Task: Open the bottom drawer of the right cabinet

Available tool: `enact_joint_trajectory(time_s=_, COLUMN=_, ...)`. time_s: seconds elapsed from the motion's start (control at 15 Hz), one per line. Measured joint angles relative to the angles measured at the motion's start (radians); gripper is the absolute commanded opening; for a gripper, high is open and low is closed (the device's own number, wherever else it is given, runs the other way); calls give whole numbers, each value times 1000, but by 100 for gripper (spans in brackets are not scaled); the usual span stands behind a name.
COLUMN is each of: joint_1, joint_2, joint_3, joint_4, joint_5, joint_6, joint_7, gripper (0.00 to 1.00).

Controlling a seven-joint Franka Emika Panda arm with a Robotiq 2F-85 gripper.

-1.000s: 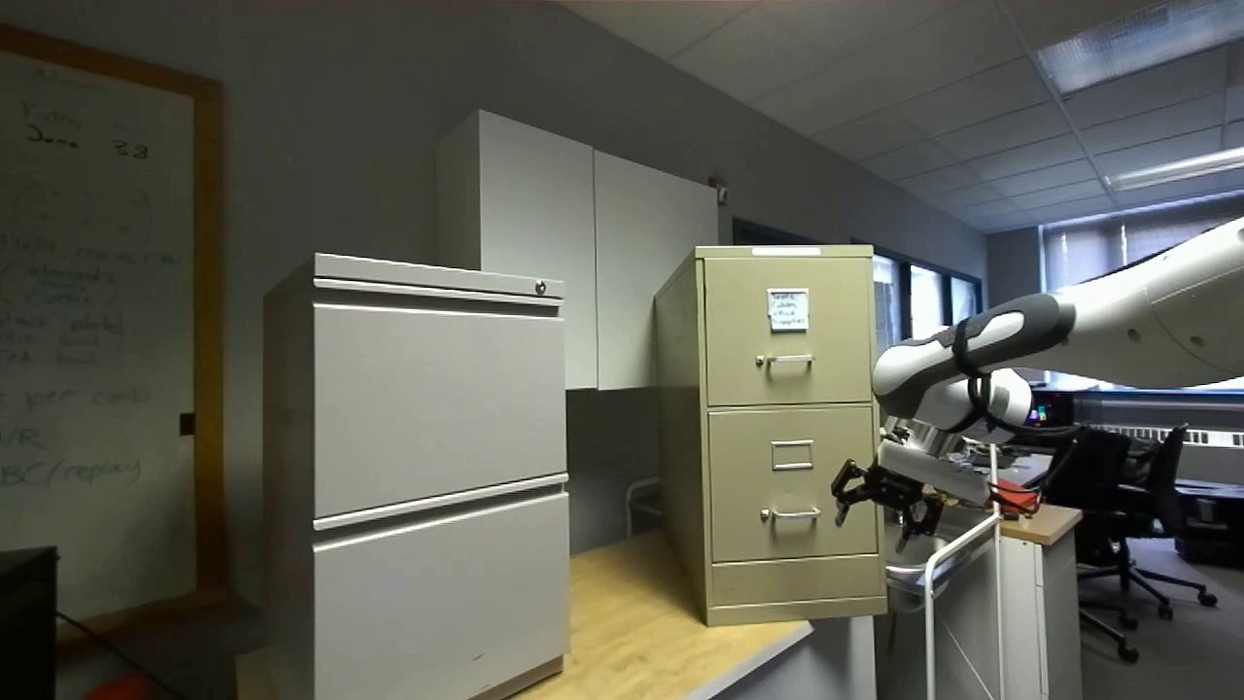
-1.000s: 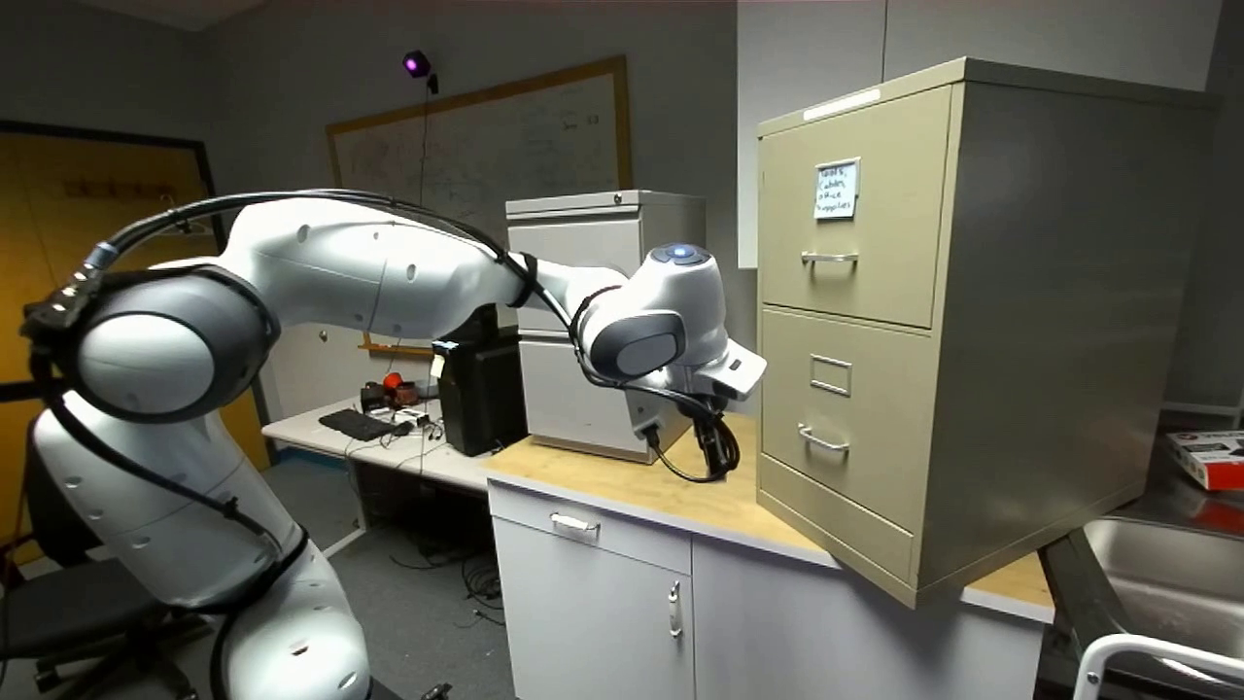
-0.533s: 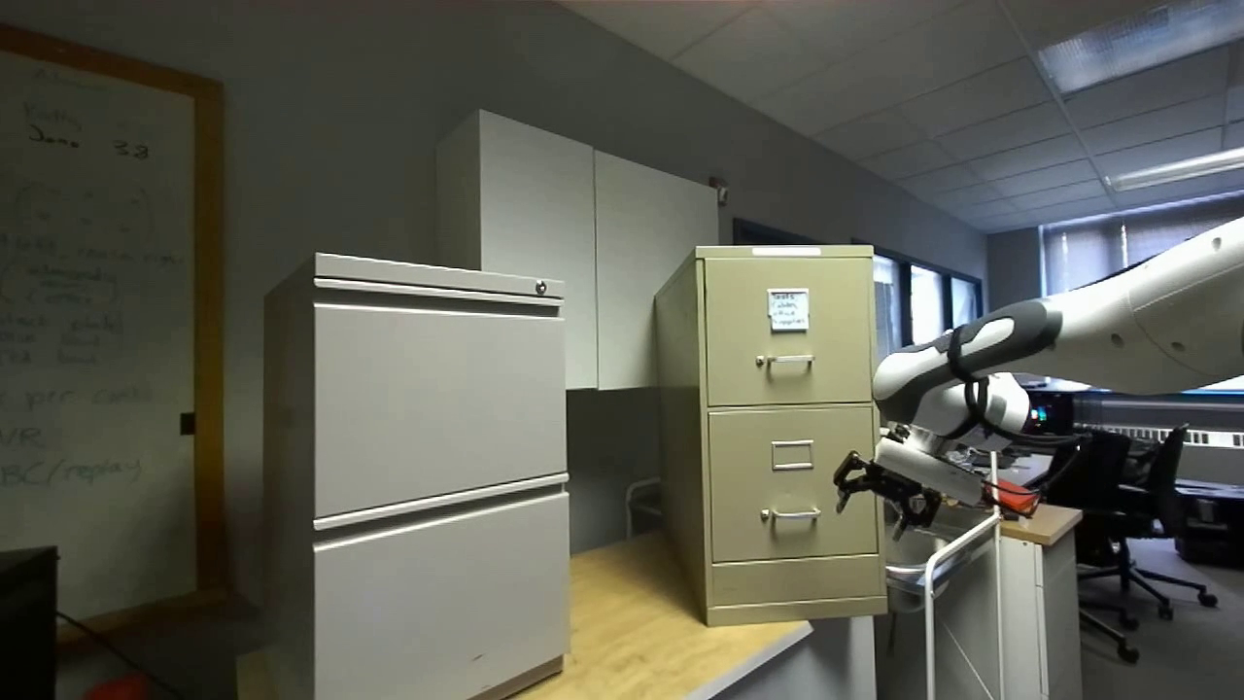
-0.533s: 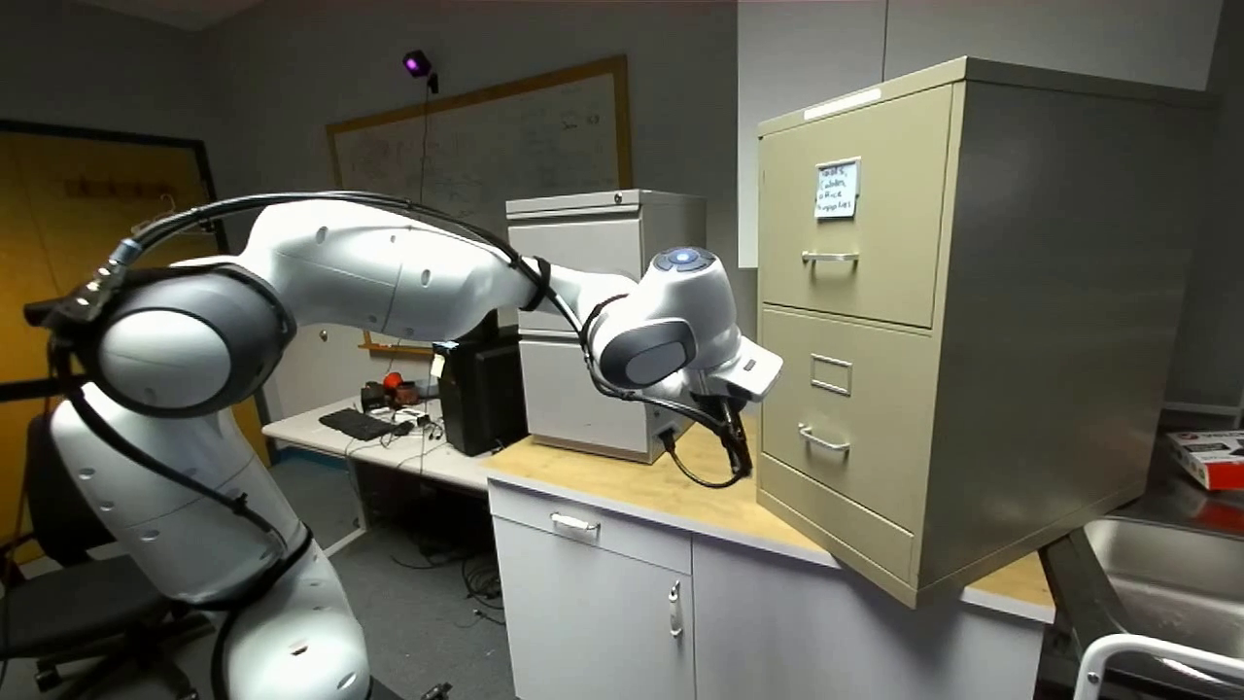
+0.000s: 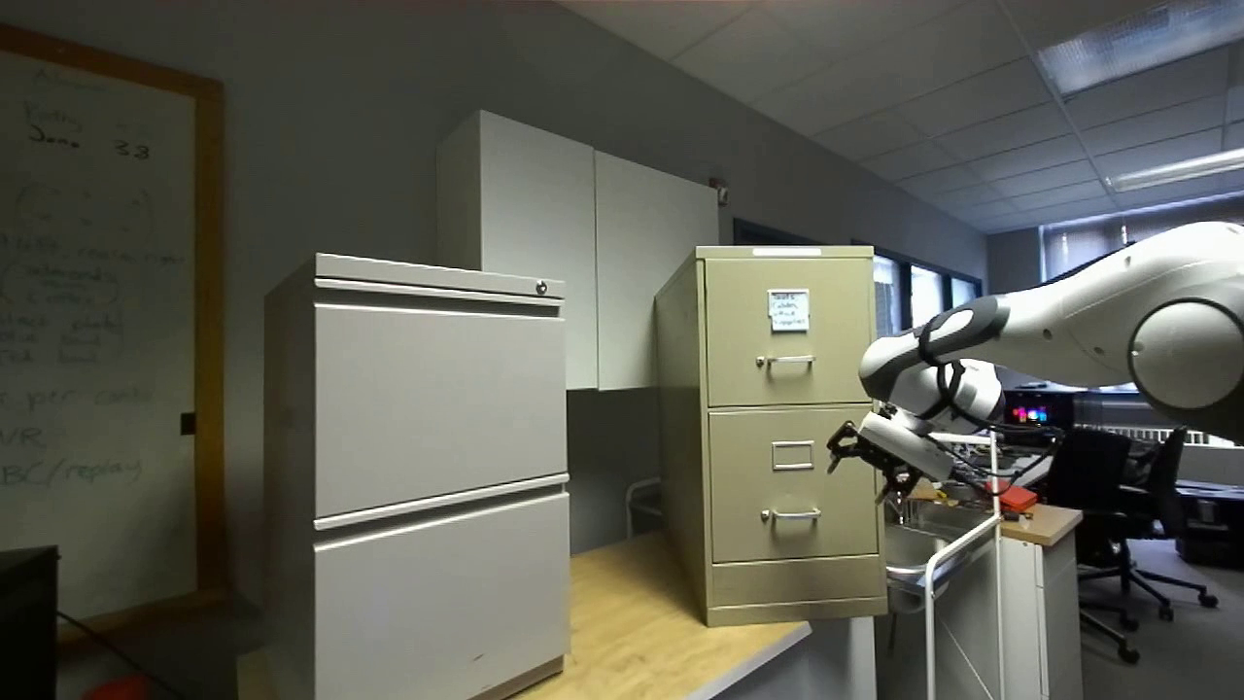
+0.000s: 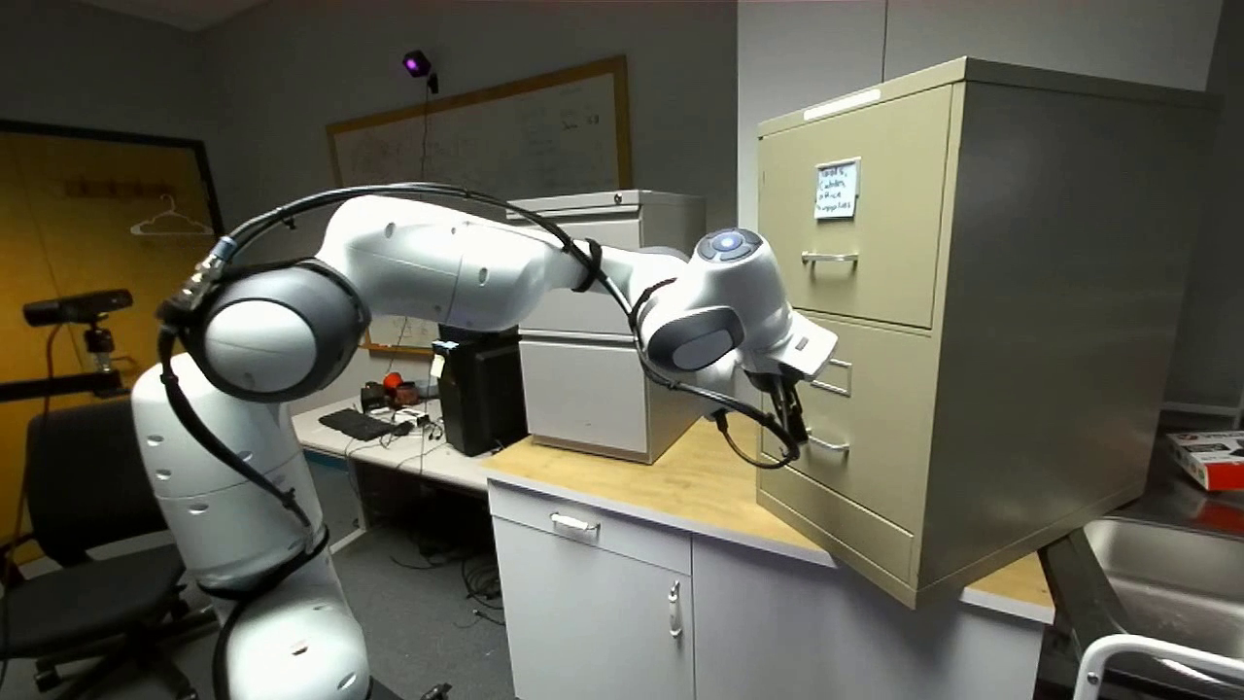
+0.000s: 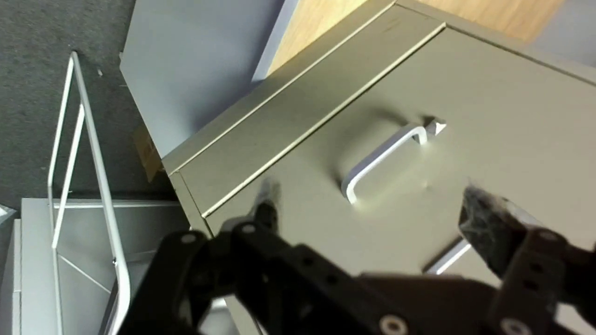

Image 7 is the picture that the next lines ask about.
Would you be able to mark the white metal rack frame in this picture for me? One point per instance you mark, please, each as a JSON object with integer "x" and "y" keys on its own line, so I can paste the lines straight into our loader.
{"x": 93, "y": 154}

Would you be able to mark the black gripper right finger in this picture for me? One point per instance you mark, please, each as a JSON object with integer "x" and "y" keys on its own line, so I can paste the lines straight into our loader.
{"x": 490, "y": 223}

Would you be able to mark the beige metal filing cabinet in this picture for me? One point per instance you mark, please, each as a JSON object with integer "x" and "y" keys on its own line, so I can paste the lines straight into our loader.
{"x": 261, "y": 123}

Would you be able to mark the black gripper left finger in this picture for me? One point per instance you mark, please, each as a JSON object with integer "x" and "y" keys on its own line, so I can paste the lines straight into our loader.
{"x": 268, "y": 214}

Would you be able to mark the brown cardboard piece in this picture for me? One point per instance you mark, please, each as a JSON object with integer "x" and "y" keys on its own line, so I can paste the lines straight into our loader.
{"x": 149, "y": 158}

